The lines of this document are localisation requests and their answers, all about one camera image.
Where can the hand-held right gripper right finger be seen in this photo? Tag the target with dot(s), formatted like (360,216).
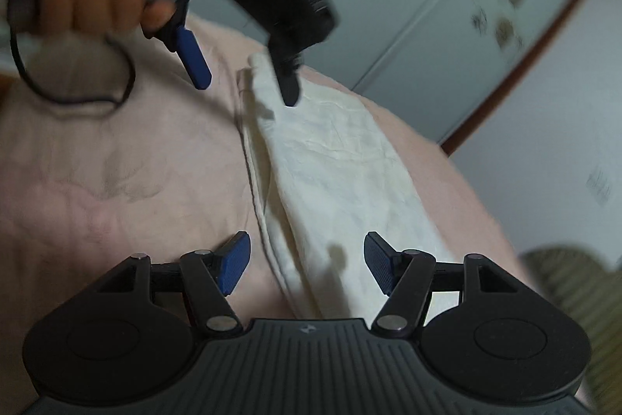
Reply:
(380,263)

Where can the green padded headboard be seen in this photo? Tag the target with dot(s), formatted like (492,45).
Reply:
(588,313)

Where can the brown door frame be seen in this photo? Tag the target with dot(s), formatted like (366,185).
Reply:
(534,55)

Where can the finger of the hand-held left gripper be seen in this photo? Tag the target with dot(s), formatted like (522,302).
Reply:
(193,55)
(287,77)

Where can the white pants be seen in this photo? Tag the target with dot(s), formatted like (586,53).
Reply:
(335,172)

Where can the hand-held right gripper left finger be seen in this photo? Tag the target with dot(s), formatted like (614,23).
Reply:
(234,263)

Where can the pink bed blanket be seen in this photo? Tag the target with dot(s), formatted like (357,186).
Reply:
(121,181)

